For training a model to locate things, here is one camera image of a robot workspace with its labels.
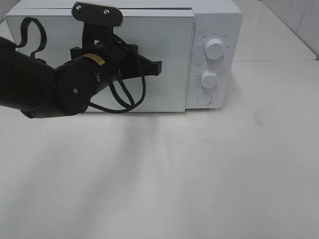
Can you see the white upper microwave knob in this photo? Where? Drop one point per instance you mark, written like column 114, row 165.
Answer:
column 214, row 48

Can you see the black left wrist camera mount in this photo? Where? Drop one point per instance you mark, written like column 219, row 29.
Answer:
column 101, row 15

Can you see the white microwave door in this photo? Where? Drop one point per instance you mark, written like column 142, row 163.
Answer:
column 161, row 35

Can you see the white microwave knob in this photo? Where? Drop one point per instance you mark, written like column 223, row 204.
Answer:
column 208, row 80
column 214, row 48

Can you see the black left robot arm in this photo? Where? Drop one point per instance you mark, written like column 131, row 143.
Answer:
column 39, row 91

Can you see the white lower microwave knob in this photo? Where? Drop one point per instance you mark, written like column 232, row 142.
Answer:
column 208, row 80

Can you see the white microwave oven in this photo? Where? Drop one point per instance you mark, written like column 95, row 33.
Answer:
column 212, row 18

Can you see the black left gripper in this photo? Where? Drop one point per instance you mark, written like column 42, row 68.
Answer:
column 112, row 54

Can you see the round white door release button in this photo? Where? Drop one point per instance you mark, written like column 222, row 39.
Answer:
column 204, row 99

